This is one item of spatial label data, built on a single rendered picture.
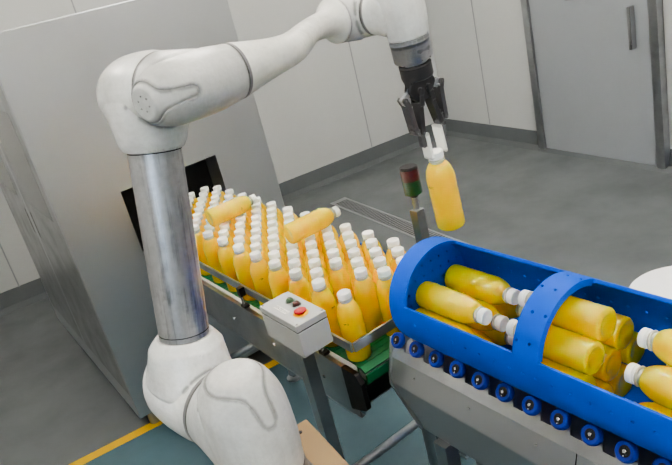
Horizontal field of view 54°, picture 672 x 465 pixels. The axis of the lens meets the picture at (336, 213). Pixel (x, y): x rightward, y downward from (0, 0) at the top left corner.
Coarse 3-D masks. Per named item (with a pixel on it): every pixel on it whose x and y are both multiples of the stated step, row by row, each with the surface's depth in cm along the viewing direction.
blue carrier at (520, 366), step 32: (416, 256) 166; (448, 256) 178; (480, 256) 174; (512, 256) 156; (416, 288) 173; (544, 288) 137; (576, 288) 135; (608, 288) 141; (416, 320) 161; (544, 320) 132; (640, 320) 142; (448, 352) 158; (480, 352) 145; (512, 352) 137; (512, 384) 144; (544, 384) 132; (576, 384) 125; (608, 416) 121; (640, 416) 115
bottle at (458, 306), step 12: (420, 288) 167; (432, 288) 165; (444, 288) 163; (420, 300) 166; (432, 300) 163; (444, 300) 160; (456, 300) 157; (468, 300) 156; (444, 312) 160; (456, 312) 156; (468, 312) 154
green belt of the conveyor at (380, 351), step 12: (204, 276) 268; (384, 336) 196; (336, 348) 196; (372, 348) 191; (384, 348) 190; (348, 360) 188; (372, 360) 186; (384, 360) 186; (372, 372) 183; (384, 372) 187
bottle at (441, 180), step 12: (444, 156) 159; (432, 168) 158; (444, 168) 158; (432, 180) 159; (444, 180) 158; (456, 180) 161; (432, 192) 161; (444, 192) 160; (456, 192) 161; (432, 204) 164; (444, 204) 161; (456, 204) 162; (444, 216) 163; (456, 216) 163; (444, 228) 165; (456, 228) 165
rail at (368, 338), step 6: (384, 324) 187; (390, 324) 188; (372, 330) 185; (378, 330) 186; (384, 330) 187; (390, 330) 188; (366, 336) 183; (372, 336) 185; (378, 336) 186; (354, 342) 181; (360, 342) 182; (366, 342) 184; (354, 348) 182; (360, 348) 183
